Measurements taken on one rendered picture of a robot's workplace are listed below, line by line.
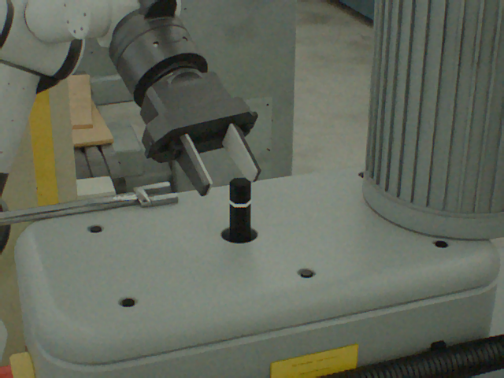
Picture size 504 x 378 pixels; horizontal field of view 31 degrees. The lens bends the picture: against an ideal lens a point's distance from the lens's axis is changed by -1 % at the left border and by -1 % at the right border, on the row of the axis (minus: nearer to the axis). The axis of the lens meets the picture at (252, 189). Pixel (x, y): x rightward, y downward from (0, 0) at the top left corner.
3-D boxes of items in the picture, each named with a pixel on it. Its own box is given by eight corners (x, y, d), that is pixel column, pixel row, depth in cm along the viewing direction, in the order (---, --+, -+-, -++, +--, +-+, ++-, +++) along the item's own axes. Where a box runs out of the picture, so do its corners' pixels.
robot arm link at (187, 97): (242, 154, 102) (194, 76, 107) (268, 96, 95) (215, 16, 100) (139, 181, 96) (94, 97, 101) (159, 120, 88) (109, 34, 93)
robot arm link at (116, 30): (94, 90, 100) (55, 19, 104) (178, 79, 106) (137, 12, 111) (121, 13, 92) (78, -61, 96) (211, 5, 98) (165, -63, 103)
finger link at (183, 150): (206, 198, 92) (179, 152, 95) (214, 179, 90) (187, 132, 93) (192, 202, 92) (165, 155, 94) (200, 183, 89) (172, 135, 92)
